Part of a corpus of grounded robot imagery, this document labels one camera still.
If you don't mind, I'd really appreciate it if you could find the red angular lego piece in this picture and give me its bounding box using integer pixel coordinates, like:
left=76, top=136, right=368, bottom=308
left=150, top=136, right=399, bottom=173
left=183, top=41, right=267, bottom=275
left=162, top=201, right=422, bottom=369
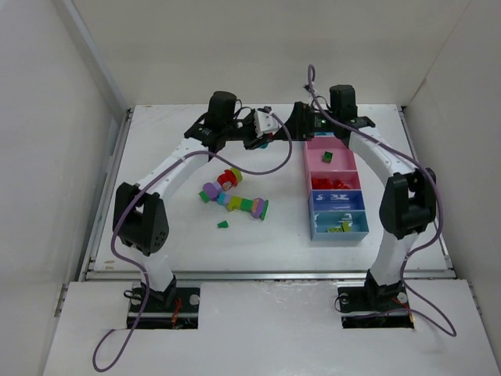
left=312, top=178, right=333, bottom=190

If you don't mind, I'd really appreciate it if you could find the red lego cluster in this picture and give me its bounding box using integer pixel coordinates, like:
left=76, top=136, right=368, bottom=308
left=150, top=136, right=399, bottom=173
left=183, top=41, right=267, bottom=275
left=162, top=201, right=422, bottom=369
left=332, top=179, right=351, bottom=190

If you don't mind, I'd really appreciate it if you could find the blue and pink sorting tray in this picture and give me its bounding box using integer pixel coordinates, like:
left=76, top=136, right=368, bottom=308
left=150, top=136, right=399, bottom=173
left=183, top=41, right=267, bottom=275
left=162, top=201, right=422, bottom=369
left=303, top=132, right=369, bottom=242

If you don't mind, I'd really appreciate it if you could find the red and lime lego stack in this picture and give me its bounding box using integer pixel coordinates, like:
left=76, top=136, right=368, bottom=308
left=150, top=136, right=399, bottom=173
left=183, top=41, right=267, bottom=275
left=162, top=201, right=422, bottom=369
left=217, top=168, right=243, bottom=191

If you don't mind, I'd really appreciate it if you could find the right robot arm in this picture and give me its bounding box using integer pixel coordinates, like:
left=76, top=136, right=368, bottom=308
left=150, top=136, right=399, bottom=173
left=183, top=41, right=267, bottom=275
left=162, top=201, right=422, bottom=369
left=275, top=85, right=437, bottom=310

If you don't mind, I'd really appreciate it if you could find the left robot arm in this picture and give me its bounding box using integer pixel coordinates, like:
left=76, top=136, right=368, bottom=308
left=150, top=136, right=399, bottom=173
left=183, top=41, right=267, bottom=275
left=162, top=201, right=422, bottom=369
left=110, top=91, right=283, bottom=306

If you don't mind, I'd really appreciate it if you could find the purple round lego piece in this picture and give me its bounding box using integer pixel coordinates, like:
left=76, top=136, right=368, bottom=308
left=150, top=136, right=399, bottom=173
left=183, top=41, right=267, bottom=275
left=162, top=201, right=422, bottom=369
left=199, top=182, right=223, bottom=203

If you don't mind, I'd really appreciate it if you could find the long multicolour lego stack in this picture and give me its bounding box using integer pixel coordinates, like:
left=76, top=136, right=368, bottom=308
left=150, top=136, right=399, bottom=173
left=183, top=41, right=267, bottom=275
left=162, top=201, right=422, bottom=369
left=216, top=193, right=254, bottom=213

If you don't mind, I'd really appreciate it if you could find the purple flower lego piece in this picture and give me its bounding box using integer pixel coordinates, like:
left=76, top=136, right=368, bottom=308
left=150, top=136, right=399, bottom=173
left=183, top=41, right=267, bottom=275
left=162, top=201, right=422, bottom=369
left=250, top=198, right=269, bottom=220

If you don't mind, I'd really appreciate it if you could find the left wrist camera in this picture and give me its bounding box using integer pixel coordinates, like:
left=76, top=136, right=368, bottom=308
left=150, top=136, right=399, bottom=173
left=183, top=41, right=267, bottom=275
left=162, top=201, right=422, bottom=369
left=254, top=109, right=280, bottom=137

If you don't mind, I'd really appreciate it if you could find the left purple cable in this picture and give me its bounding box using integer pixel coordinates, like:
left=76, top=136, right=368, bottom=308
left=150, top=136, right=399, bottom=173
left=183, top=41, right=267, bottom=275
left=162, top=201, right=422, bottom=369
left=92, top=107, right=294, bottom=372

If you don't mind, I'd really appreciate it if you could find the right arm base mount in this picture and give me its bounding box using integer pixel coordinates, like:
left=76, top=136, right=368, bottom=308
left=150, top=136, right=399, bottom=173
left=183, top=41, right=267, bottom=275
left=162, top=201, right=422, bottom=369
left=335, top=286, right=414, bottom=329

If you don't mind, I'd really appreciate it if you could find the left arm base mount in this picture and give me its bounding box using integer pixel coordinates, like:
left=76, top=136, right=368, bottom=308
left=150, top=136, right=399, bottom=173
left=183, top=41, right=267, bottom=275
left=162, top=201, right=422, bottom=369
left=123, top=284, right=200, bottom=330

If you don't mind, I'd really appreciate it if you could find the aluminium front rail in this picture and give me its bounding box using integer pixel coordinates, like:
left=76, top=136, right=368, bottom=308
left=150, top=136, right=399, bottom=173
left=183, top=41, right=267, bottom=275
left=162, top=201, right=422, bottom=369
left=79, top=269, right=456, bottom=282

